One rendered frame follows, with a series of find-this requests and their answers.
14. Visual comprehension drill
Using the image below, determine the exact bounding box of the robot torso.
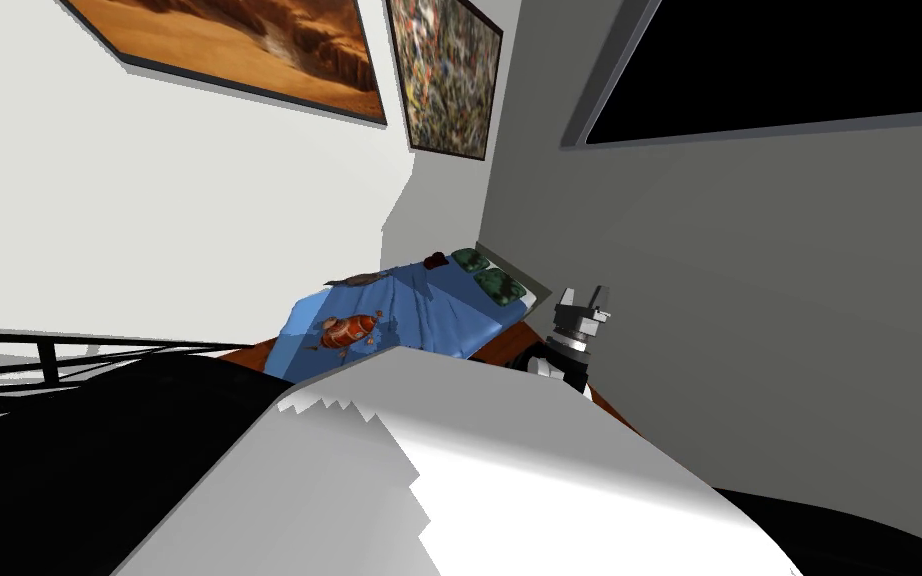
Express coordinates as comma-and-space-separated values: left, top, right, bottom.
111, 346, 805, 576

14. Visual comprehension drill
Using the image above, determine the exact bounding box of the dark window with grey frame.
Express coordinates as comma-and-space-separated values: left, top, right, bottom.
560, 0, 922, 152

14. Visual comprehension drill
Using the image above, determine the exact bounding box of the black metal rail frame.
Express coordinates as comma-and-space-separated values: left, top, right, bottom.
0, 325, 256, 417

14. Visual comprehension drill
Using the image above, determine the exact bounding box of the colourful abstract wall picture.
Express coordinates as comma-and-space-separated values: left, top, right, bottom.
384, 0, 506, 162

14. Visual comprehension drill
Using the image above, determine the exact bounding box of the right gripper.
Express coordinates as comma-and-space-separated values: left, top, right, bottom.
552, 284, 613, 342

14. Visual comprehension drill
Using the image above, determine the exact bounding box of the orange desert wall picture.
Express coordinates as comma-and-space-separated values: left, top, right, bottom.
59, 0, 390, 128

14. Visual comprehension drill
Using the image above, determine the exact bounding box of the blue bed with green pillows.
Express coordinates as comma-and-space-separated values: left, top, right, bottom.
263, 246, 555, 382

